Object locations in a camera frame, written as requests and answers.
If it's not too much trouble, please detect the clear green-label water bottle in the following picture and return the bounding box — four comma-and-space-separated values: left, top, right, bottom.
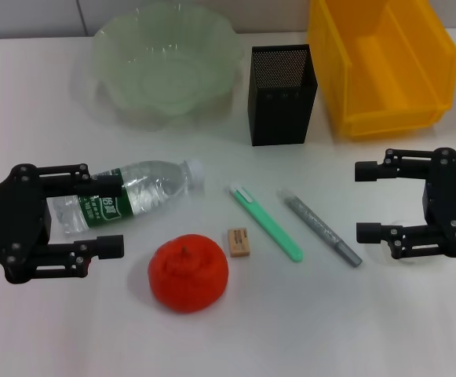
52, 158, 205, 239

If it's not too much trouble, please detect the small tan eraser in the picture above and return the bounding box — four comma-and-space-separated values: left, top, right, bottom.
226, 228, 252, 258

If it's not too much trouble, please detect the green pen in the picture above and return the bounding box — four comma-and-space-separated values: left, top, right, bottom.
229, 182, 304, 263

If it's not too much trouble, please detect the gray marker pen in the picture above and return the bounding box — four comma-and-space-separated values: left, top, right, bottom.
276, 188, 364, 269

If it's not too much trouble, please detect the black mesh pen holder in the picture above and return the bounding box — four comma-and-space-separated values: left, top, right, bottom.
246, 43, 319, 147

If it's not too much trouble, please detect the yellow plastic storage bin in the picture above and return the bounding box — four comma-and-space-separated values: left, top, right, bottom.
308, 0, 456, 141

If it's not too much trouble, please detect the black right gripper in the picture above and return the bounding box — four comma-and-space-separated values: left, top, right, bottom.
355, 148, 456, 259

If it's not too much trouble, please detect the pale green glass bowl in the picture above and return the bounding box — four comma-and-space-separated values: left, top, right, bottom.
91, 5, 244, 133

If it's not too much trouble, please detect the orange fruit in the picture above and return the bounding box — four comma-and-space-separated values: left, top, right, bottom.
147, 233, 229, 314

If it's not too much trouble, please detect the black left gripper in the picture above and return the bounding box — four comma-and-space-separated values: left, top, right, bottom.
0, 163, 126, 285

